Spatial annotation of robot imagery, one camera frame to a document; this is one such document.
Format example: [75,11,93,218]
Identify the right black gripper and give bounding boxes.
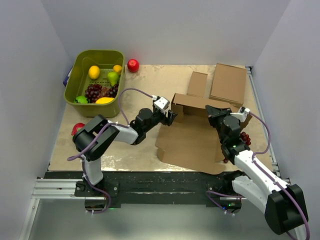
[204,106,232,145]

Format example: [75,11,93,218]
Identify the cardboard paper box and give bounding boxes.
[154,92,253,176]

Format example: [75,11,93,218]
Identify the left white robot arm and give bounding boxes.
[67,107,178,196]

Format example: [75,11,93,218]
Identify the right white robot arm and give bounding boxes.
[205,105,311,240]

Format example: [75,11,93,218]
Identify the small folded cardboard box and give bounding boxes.
[186,71,208,98]

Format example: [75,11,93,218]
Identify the large folded cardboard box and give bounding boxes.
[209,63,247,108]

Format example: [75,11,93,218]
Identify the red grapes on table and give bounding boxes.
[220,132,251,164]

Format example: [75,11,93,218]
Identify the red apple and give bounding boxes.
[127,58,140,73]

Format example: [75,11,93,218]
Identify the green pear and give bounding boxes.
[107,71,120,87]

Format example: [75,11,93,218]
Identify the yellow mango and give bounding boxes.
[95,97,114,105]

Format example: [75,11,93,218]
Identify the small orange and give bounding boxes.
[113,64,123,75]

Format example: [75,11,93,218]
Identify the dark grapes in basket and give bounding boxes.
[84,83,119,104]

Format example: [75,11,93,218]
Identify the green plastic basket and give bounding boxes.
[64,49,125,118]

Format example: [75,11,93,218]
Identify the yellow lemon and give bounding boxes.
[88,65,100,80]

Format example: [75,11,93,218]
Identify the green lime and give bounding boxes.
[74,95,89,104]

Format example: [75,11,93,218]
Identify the red dragon fruit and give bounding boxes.
[71,122,85,136]

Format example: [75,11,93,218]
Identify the purple white booklet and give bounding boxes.
[62,67,73,87]

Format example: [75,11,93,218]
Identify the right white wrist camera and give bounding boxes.
[230,106,250,121]

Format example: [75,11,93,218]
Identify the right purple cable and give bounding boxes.
[248,111,311,240]

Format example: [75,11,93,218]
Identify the purple cable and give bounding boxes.
[248,111,311,240]
[66,87,158,213]

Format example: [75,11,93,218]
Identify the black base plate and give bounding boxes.
[43,171,242,213]

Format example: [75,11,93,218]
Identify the right aluminium rail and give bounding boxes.
[244,65,307,240]

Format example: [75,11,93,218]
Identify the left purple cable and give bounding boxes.
[66,87,158,213]

